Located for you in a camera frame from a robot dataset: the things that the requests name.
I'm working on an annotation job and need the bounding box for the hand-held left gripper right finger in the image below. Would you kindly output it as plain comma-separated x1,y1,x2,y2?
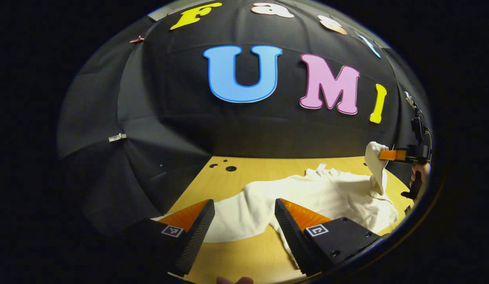
274,198,384,277

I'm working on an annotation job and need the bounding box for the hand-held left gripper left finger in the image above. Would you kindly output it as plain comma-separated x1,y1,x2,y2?
124,199,216,277

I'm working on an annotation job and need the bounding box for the cream white zip-neck sweater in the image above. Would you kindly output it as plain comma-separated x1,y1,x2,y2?
152,141,399,269

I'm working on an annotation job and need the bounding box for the black backdrop cloth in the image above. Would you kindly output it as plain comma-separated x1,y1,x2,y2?
57,0,432,237

